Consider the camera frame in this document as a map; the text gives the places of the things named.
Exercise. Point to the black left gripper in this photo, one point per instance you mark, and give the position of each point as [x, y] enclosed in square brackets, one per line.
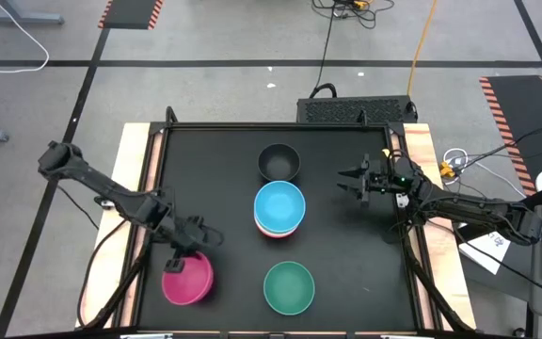
[186, 235]

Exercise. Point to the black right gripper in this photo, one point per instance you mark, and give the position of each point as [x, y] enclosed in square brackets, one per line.
[388, 179]

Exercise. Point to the pink bowl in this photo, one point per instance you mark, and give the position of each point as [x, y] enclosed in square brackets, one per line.
[193, 282]

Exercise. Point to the black bowl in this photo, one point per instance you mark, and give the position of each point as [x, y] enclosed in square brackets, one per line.
[279, 162]

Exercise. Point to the blue bowl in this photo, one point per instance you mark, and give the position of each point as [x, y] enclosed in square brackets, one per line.
[279, 207]

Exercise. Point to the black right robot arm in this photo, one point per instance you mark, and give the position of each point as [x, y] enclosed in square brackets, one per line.
[478, 209]

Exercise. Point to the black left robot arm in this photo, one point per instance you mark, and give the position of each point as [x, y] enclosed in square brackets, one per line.
[101, 186]

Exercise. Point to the black perforated computer case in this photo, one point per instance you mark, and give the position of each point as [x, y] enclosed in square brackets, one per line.
[355, 110]

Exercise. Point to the wooden table side board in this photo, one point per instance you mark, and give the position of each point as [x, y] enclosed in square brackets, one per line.
[419, 141]
[130, 155]

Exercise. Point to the yellow plug connector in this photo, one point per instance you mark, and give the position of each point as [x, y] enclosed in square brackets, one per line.
[446, 169]

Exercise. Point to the red bowl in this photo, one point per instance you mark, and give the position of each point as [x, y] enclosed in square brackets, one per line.
[275, 235]

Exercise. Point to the green ribbed bowl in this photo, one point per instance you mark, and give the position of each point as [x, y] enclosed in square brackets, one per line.
[289, 288]

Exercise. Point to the white paper sheet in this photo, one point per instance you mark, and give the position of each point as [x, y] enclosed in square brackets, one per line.
[489, 254]

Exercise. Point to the black hazard-striped floor mat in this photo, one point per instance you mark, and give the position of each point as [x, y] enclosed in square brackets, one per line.
[518, 113]
[130, 13]

